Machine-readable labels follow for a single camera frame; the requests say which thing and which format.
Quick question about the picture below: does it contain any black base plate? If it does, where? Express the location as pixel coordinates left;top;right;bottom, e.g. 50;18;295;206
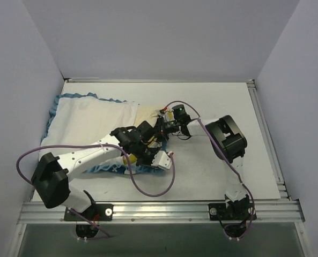
63;203;114;222
208;202;253;222

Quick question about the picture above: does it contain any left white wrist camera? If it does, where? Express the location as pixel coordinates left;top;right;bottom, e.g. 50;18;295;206
151;150;172;170

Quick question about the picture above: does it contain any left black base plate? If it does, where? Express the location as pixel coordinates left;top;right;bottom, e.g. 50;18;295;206
63;203;114;222

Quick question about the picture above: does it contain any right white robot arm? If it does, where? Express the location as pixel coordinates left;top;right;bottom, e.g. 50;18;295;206
155;104;251;219

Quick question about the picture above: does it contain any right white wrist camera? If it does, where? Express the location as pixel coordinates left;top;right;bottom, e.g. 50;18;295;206
159;107;174;122

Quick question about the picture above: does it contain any front aluminium rail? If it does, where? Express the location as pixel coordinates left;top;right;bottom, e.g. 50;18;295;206
18;200;305;225

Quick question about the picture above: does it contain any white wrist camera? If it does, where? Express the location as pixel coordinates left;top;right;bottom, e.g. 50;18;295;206
159;107;174;122
151;150;172;170

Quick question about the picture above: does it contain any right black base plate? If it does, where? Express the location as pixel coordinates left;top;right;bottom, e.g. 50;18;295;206
208;202;253;222

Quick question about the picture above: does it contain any cream yellow pillow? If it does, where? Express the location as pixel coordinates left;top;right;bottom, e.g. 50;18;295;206
118;105;168;169

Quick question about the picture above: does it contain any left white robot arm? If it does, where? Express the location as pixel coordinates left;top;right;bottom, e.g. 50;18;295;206
31;122;164;220

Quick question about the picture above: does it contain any blue white pillowcase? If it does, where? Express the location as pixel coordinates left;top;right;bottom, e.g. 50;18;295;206
39;92;173;177

